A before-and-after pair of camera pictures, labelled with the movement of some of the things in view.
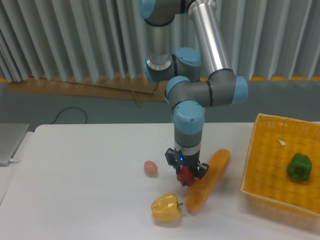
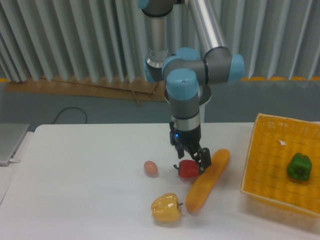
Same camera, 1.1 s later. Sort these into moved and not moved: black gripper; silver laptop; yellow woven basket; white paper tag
Moved: black gripper
Not moved: yellow woven basket; silver laptop; white paper tag
